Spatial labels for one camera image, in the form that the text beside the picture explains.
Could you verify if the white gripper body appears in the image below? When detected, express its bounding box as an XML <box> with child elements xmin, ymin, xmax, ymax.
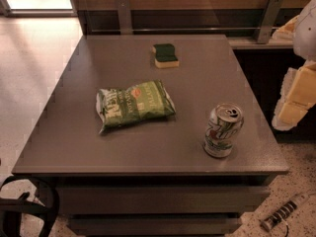
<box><xmin>293</xmin><ymin>0</ymin><xmax>316</xmax><ymax>61</ymax></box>

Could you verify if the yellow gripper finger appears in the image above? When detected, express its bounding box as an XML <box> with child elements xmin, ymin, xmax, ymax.
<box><xmin>272</xmin><ymin>16</ymin><xmax>298</xmax><ymax>40</ymax></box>
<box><xmin>272</xmin><ymin>61</ymin><xmax>316</xmax><ymax>131</ymax></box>

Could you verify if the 7up soda can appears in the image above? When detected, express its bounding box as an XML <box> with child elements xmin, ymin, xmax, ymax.
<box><xmin>203</xmin><ymin>103</ymin><xmax>244</xmax><ymax>158</ymax></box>

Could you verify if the green and yellow sponge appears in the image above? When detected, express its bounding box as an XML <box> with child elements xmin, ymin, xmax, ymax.
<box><xmin>152</xmin><ymin>43</ymin><xmax>180</xmax><ymax>68</ymax></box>

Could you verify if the white power strip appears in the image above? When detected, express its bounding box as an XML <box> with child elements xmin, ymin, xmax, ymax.
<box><xmin>261</xmin><ymin>193</ymin><xmax>310</xmax><ymax>232</ymax></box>

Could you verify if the green chips bag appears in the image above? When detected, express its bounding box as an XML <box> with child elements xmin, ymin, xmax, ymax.
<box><xmin>96</xmin><ymin>80</ymin><xmax>176</xmax><ymax>133</ymax></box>

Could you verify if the upper grey drawer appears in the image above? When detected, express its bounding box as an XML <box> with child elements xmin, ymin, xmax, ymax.
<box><xmin>57</xmin><ymin>187</ymin><xmax>270</xmax><ymax>214</ymax></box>

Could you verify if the grey drawer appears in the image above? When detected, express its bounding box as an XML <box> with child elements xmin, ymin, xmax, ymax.
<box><xmin>68</xmin><ymin>218</ymin><xmax>241</xmax><ymax>237</ymax></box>
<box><xmin>57</xmin><ymin>187</ymin><xmax>270</xmax><ymax>214</ymax></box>

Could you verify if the lower grey drawer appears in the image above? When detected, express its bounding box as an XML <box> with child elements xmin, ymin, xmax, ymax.
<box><xmin>68</xmin><ymin>218</ymin><xmax>241</xmax><ymax>237</ymax></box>

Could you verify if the right metal bracket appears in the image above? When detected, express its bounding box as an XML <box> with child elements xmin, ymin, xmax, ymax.
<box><xmin>254</xmin><ymin>0</ymin><xmax>283</xmax><ymax>44</ymax></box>

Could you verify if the metal bracket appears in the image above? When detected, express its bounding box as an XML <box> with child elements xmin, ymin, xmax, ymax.
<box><xmin>116</xmin><ymin>0</ymin><xmax>133</xmax><ymax>35</ymax></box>
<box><xmin>254</xmin><ymin>0</ymin><xmax>283</xmax><ymax>44</ymax></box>

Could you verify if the metal rail bar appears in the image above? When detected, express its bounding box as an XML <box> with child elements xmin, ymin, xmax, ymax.
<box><xmin>86</xmin><ymin>27</ymin><xmax>277</xmax><ymax>37</ymax></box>

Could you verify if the left metal bracket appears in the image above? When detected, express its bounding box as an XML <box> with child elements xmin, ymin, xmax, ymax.
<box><xmin>116</xmin><ymin>0</ymin><xmax>133</xmax><ymax>35</ymax></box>

